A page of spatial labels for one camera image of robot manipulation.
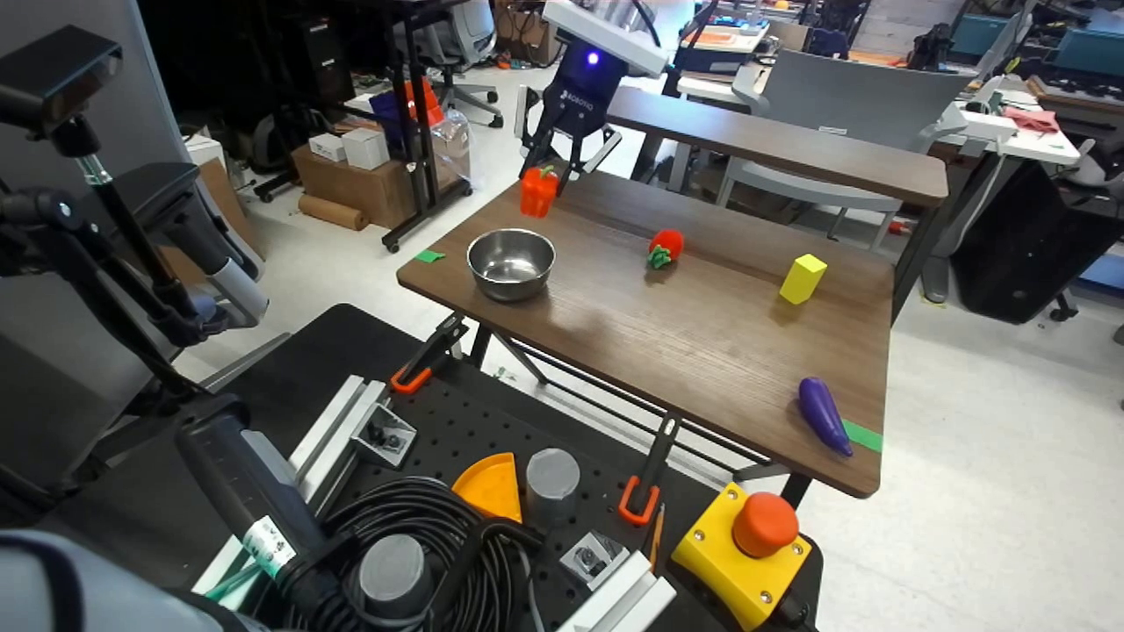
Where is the yellow block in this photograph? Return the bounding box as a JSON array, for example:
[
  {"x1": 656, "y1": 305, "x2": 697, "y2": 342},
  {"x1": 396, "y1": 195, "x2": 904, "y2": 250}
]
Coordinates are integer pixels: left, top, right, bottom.
[{"x1": 778, "y1": 250, "x2": 832, "y2": 312}]

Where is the long brown table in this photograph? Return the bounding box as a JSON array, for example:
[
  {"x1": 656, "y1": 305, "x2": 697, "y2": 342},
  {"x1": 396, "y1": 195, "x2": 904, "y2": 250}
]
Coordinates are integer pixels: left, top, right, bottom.
[{"x1": 603, "y1": 81, "x2": 951, "y2": 212}]

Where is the orange toy pepper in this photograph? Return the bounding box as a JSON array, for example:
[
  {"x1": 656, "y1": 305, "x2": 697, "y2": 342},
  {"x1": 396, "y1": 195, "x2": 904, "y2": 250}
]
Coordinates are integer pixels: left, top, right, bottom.
[{"x1": 516, "y1": 164, "x2": 567, "y2": 220}]

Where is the black floor stand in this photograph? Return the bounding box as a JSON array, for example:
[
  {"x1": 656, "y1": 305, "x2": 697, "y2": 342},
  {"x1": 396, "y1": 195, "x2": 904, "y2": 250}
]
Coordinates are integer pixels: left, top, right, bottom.
[{"x1": 380, "y1": 0, "x2": 478, "y2": 258}]

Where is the black post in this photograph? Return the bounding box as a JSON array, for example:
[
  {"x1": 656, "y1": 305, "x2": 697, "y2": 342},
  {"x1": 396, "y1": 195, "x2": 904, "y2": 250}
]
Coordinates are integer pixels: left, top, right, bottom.
[{"x1": 171, "y1": 398, "x2": 329, "y2": 567}]

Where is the black perforated robot table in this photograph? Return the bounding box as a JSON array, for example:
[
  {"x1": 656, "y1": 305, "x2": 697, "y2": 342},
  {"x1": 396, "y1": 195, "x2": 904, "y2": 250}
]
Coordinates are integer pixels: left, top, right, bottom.
[{"x1": 45, "y1": 299, "x2": 831, "y2": 632}]

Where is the small metal bracket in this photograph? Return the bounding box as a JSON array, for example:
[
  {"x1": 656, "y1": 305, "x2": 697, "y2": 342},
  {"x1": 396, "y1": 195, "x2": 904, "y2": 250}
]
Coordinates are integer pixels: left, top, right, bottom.
[
  {"x1": 348, "y1": 401, "x2": 423, "y2": 470},
  {"x1": 558, "y1": 529, "x2": 629, "y2": 589}
]

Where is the black office chair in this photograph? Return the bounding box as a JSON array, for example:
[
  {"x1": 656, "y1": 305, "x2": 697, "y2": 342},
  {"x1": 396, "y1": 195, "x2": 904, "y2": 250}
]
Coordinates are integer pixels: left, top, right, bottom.
[{"x1": 945, "y1": 154, "x2": 1124, "y2": 328}]

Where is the black cable coil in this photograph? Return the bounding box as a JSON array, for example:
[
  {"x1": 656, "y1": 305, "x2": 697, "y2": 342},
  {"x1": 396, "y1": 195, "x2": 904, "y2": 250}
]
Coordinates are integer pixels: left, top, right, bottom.
[{"x1": 276, "y1": 470, "x2": 550, "y2": 632}]

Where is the aluminium extrusion rail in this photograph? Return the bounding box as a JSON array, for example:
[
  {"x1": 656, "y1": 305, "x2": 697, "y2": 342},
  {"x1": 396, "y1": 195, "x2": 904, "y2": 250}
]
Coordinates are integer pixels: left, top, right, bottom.
[
  {"x1": 554, "y1": 548, "x2": 682, "y2": 632},
  {"x1": 285, "y1": 373, "x2": 393, "y2": 477}
]

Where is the dark gripper body blue light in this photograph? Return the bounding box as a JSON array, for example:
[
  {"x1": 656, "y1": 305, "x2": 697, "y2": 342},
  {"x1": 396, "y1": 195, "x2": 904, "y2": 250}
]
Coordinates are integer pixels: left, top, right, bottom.
[{"x1": 538, "y1": 39, "x2": 641, "y2": 141}]

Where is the cardboard box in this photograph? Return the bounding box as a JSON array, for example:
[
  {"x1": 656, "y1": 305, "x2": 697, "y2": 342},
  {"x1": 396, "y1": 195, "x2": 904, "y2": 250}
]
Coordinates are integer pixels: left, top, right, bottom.
[{"x1": 292, "y1": 139, "x2": 423, "y2": 233}]

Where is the white desk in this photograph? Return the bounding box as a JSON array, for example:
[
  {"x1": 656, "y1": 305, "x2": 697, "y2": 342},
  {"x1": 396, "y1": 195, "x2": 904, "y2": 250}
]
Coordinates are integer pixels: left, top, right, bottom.
[{"x1": 936, "y1": 74, "x2": 1086, "y2": 169}]

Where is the yellow emergency stop red button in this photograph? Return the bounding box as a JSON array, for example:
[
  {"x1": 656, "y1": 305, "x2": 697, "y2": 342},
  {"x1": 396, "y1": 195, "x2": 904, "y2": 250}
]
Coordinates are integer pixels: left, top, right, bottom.
[{"x1": 669, "y1": 477, "x2": 815, "y2": 632}]

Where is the orange wedge piece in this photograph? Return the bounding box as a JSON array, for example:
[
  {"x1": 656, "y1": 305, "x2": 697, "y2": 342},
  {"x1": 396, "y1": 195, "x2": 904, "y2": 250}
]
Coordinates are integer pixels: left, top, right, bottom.
[{"x1": 451, "y1": 449, "x2": 526, "y2": 527}]

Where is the silver metal bowl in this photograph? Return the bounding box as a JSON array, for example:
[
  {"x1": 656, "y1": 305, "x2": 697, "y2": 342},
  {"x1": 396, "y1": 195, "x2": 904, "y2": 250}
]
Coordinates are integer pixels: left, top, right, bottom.
[{"x1": 464, "y1": 225, "x2": 562, "y2": 305}]

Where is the purple toy eggplant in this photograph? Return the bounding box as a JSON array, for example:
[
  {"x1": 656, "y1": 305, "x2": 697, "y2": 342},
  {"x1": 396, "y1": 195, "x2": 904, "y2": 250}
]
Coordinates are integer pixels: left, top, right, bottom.
[{"x1": 795, "y1": 373, "x2": 856, "y2": 462}]

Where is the red toy tomato green stem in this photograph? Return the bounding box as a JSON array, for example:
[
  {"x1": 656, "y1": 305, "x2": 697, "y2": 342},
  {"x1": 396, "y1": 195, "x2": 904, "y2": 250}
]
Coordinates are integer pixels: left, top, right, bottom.
[{"x1": 644, "y1": 225, "x2": 694, "y2": 274}]

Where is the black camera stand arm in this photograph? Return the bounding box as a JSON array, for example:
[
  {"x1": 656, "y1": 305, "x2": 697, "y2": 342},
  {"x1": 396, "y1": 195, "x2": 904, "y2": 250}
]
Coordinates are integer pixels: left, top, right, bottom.
[{"x1": 0, "y1": 117, "x2": 276, "y2": 408}]

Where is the black clamp orange handle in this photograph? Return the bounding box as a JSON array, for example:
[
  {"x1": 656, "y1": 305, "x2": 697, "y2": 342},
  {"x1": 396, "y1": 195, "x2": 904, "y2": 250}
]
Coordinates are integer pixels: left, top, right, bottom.
[
  {"x1": 615, "y1": 411, "x2": 687, "y2": 534},
  {"x1": 386, "y1": 311, "x2": 472, "y2": 401}
]

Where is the black camera on stand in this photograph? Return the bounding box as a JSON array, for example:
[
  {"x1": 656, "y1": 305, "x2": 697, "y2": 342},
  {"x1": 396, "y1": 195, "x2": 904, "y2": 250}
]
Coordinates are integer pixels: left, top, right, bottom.
[{"x1": 0, "y1": 24, "x2": 127, "y2": 135}]

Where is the grey cylinder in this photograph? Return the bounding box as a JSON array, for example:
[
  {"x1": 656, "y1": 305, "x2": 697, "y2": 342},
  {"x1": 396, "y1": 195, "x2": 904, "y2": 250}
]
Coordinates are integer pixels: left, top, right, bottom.
[{"x1": 520, "y1": 446, "x2": 586, "y2": 529}]

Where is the grey round knob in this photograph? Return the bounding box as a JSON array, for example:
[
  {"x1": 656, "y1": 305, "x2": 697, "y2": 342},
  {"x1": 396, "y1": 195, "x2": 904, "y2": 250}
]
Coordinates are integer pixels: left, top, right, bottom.
[{"x1": 352, "y1": 529, "x2": 432, "y2": 618}]

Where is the wooden table board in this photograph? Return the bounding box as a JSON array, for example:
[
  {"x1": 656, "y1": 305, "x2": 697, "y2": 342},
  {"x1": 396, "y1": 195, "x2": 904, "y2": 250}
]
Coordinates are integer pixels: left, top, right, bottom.
[{"x1": 393, "y1": 169, "x2": 898, "y2": 501}]

